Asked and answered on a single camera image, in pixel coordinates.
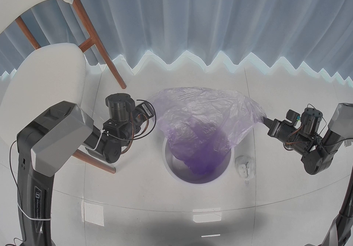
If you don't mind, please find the black cable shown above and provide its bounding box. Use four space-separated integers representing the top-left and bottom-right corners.
132 98 157 140

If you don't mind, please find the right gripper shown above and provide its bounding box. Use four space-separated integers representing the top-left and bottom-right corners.
268 118 294 142

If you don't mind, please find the pale blue curtain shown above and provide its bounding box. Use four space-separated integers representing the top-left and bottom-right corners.
0 0 353 85

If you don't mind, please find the white trash bin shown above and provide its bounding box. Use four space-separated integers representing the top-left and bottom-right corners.
162 129 235 185

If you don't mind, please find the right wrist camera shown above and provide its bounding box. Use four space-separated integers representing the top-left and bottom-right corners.
286 109 301 124

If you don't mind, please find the purple plastic bag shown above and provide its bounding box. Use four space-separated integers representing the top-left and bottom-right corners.
150 87 267 175

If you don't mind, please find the white cushioned wooden chair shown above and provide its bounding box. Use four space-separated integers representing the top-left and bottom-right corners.
0 0 127 175

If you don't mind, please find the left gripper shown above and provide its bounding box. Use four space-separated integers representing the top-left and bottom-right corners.
132 101 157 130

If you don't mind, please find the crumpled white paper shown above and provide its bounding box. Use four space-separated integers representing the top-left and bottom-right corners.
235 156 255 179

